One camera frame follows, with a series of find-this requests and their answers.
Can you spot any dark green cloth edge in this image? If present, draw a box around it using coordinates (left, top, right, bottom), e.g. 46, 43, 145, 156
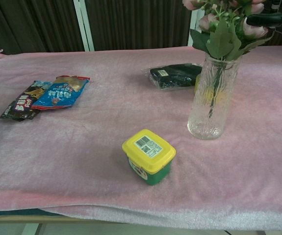
0, 207, 67, 217

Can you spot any pink rose bouquet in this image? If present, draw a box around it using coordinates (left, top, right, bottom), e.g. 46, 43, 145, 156
181, 0, 274, 119

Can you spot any dark brown chocolate bag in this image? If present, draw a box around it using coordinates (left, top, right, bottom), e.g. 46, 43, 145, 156
0, 80, 53, 122

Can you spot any dark brown curtain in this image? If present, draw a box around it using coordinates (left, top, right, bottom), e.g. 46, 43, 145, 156
0, 0, 282, 67

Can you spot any green tub with yellow lid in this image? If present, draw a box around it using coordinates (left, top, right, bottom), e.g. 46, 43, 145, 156
121, 129, 177, 186

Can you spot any white frame post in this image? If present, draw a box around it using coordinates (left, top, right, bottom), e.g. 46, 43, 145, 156
187, 8, 201, 47
73, 0, 95, 52

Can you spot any blue snack bag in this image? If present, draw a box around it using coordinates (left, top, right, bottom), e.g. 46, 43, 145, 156
30, 75, 91, 111

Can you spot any tall textured glass vase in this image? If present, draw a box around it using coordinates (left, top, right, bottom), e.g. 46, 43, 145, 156
187, 52, 243, 141

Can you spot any black item in clear bag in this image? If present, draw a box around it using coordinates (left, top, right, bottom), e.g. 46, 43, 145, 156
141, 63, 204, 92

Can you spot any pink fleece blanket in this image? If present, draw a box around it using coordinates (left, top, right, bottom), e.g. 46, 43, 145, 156
0, 45, 282, 231

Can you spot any small yellow object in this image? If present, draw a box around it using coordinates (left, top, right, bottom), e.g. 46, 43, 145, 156
193, 73, 202, 95

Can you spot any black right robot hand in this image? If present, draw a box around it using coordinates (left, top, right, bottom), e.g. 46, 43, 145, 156
244, 6, 282, 28

